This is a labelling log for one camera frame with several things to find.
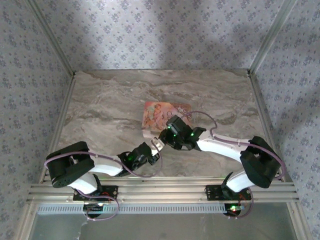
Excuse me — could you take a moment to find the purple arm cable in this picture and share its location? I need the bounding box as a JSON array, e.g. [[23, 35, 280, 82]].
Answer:
[[184, 110, 286, 221], [44, 148, 164, 221]]

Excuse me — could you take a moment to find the grey slotted cable duct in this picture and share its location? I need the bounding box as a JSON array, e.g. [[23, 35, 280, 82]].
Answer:
[[36, 202, 226, 216]]

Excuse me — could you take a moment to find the pink decorated box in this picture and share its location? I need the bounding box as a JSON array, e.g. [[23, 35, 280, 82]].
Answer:
[[141, 100, 192, 140]]

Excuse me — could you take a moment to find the aluminium upright frame post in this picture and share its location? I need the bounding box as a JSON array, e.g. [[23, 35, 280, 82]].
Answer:
[[246, 0, 300, 77], [24, 0, 77, 77]]

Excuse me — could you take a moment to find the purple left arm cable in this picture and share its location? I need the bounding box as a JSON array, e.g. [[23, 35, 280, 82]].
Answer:
[[44, 148, 164, 221]]

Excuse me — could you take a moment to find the aluminium mounting beam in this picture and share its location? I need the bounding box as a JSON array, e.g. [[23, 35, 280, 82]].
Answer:
[[26, 175, 300, 204]]

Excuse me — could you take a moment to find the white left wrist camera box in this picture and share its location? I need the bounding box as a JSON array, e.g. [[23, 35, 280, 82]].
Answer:
[[149, 137, 165, 154]]

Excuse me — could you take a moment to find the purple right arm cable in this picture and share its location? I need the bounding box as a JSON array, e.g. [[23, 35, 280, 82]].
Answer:
[[184, 110, 286, 221]]

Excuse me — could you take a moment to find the black electronics board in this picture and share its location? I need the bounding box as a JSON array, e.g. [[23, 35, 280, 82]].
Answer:
[[223, 202, 245, 218], [83, 202, 111, 219]]

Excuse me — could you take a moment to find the aluminium table side rail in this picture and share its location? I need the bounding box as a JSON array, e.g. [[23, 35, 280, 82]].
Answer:
[[16, 73, 77, 240], [247, 72, 311, 240]]

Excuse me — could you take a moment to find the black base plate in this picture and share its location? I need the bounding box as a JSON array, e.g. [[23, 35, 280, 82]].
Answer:
[[72, 184, 119, 202], [204, 184, 252, 202]]

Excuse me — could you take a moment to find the grey metal panel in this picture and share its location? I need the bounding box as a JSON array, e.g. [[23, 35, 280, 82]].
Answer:
[[29, 214, 299, 240]]

